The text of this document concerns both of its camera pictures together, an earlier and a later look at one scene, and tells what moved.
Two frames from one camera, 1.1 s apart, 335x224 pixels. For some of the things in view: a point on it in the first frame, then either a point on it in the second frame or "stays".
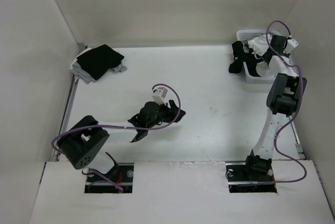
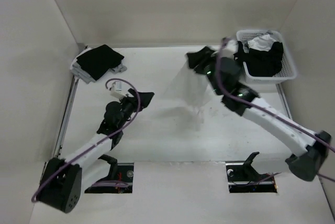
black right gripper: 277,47 to 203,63
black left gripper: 167,110 to 132,100
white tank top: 276,65 to 190,88
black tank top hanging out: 240,57 stays
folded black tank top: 98,61 stays
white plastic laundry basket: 244,35 stays
